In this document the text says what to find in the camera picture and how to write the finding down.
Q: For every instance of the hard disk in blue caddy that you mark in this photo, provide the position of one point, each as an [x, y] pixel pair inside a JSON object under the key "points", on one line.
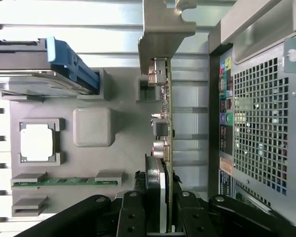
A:
{"points": [[27, 74]]}

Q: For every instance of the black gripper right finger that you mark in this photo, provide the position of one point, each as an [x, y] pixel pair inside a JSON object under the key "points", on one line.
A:
{"points": [[192, 217]]}

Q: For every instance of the black open pc case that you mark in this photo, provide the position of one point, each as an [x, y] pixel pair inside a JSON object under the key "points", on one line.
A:
{"points": [[259, 123]]}

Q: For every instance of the grey plastic parts rack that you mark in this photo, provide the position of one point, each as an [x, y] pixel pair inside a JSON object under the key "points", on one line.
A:
{"points": [[91, 127]]}

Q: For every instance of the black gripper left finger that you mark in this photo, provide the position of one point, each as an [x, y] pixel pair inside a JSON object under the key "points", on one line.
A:
{"points": [[133, 214]]}

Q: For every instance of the green ram stick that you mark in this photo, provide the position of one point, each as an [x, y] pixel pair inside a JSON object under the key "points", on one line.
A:
{"points": [[69, 181]]}

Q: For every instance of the silver cpu chip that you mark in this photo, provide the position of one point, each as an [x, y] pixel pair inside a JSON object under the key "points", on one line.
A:
{"points": [[37, 143]]}

